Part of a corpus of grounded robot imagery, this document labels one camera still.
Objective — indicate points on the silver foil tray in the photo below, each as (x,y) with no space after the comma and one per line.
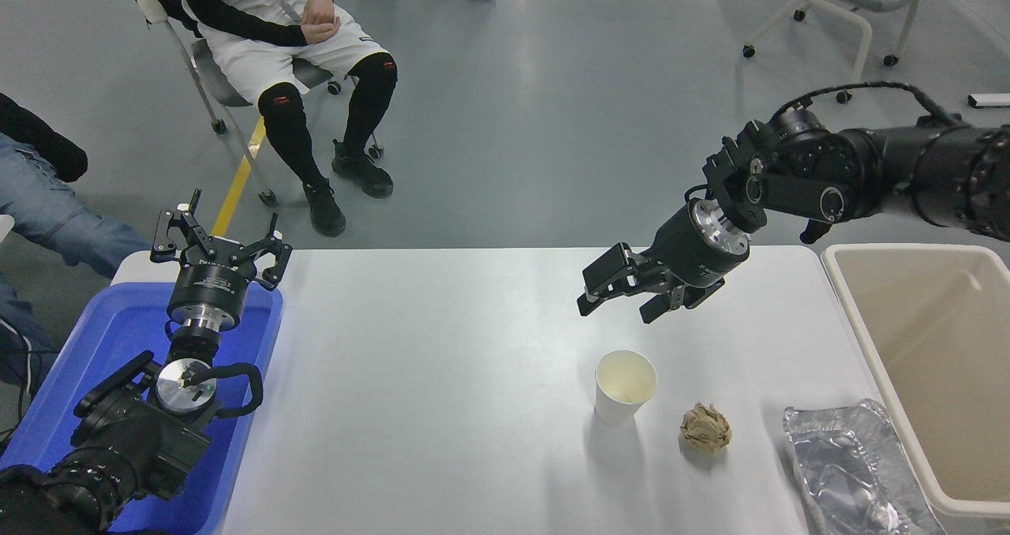
(844,472)

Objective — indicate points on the white power strip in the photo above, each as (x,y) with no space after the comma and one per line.
(990,100)

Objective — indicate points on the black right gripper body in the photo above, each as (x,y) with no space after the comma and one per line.
(690,251)

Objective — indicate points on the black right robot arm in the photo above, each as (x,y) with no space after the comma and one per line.
(884,168)

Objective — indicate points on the crumpled tan paper ball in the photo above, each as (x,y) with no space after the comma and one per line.
(706,428)

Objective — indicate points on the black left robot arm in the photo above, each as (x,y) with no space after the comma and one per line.
(126,448)

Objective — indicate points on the white paper cup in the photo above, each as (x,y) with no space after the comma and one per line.
(615,409)

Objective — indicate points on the person's left hand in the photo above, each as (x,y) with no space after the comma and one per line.
(319,8)

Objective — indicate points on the large pale bin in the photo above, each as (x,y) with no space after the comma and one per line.
(947,361)

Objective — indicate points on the person's right hand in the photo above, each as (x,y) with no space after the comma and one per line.
(325,34)

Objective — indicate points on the blue plastic tray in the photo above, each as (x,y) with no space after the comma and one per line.
(118,322)

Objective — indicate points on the person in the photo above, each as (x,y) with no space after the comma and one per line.
(55,219)
(260,54)

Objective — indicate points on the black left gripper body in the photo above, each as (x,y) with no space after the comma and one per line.
(209,286)

